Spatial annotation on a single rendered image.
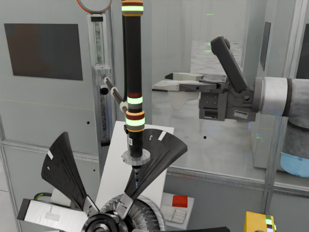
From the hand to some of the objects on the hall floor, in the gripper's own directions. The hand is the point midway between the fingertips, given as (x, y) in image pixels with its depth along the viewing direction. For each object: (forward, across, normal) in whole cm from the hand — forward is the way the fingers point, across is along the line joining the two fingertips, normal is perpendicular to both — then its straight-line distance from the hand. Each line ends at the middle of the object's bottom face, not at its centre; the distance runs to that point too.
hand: (163, 78), depth 59 cm
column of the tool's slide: (+48, +59, -166) cm, 183 cm away
